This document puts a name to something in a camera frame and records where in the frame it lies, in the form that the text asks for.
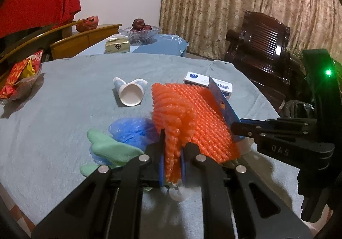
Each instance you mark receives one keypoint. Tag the orange red plastic bag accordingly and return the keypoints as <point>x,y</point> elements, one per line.
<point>86,24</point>

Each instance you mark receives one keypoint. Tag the green cloth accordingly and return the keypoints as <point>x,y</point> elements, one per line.
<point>112,148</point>

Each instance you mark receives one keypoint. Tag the large dark red apple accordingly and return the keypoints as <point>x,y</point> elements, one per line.
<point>138,24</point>

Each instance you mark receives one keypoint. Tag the red yellow snack packets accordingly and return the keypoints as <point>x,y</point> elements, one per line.
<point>18,73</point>

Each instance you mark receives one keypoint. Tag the gold tissue pack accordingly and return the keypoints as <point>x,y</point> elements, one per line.
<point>117,46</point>

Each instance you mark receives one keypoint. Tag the glass fruit bowl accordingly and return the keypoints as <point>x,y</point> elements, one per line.
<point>139,36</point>

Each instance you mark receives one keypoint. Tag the black trash bag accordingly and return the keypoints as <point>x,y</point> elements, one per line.
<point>296,110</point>

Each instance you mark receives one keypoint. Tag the blue plastic table cover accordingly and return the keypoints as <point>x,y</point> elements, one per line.
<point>160,45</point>

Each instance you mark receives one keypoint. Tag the white blue cardboard box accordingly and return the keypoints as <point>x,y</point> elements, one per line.
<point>196,78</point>

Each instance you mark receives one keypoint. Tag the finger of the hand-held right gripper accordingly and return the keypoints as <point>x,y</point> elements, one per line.
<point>278,145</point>
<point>283,123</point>

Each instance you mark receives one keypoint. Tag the small dark red apple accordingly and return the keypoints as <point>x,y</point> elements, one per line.
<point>147,27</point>

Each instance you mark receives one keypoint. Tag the blue packet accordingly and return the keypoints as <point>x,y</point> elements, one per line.
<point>224,105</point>

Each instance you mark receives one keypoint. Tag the curved wooden chair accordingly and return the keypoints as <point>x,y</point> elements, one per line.
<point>26,44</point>

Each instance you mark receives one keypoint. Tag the blue plastic bag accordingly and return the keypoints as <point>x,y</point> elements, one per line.
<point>128,132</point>

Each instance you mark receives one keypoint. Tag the dark wooden armchair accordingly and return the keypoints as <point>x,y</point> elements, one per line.
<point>261,46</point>

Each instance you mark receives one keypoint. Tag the crushed blue white paper cup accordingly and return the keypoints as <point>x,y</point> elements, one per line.
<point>131,94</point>

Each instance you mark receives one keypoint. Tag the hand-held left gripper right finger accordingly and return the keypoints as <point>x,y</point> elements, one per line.
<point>183,172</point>

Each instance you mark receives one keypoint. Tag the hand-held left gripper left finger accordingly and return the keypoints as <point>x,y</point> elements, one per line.
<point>162,172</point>

